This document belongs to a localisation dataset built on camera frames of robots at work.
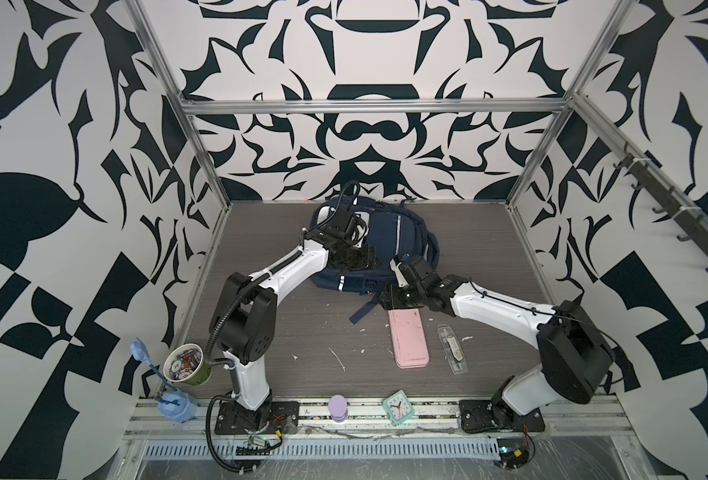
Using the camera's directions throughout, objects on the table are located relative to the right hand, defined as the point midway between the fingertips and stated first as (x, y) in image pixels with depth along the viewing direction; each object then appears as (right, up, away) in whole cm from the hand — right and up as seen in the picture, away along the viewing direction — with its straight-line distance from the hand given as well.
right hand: (383, 293), depth 87 cm
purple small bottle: (-12, -22, -19) cm, 32 cm away
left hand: (-3, +10, +2) cm, 10 cm away
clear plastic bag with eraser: (+19, -15, -3) cm, 24 cm away
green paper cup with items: (-49, -15, -14) cm, 53 cm away
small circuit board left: (-32, -34, -15) cm, 49 cm away
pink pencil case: (+7, -13, -2) cm, 15 cm away
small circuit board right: (+29, -34, -16) cm, 48 cm away
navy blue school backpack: (+6, +19, +17) cm, 26 cm away
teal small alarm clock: (+2, -26, -13) cm, 29 cm away
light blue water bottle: (-49, -22, -18) cm, 56 cm away
